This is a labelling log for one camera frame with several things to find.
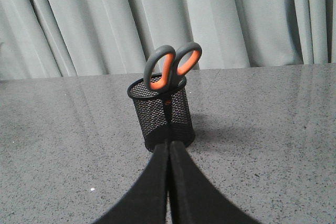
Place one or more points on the black mesh pen bucket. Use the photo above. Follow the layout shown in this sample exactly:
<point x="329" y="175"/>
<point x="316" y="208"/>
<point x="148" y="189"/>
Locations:
<point x="162" y="116"/>

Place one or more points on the grey pleated curtain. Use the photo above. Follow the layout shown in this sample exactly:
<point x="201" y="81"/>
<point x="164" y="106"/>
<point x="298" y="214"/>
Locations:
<point x="60" y="38"/>

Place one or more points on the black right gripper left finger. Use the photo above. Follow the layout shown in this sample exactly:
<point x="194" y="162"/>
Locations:
<point x="145" y="202"/>

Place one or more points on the grey and orange scissors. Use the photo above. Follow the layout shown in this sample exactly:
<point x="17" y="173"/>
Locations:
<point x="176" y="65"/>

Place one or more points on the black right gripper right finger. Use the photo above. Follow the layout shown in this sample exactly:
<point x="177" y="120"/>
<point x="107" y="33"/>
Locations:
<point x="193" y="198"/>

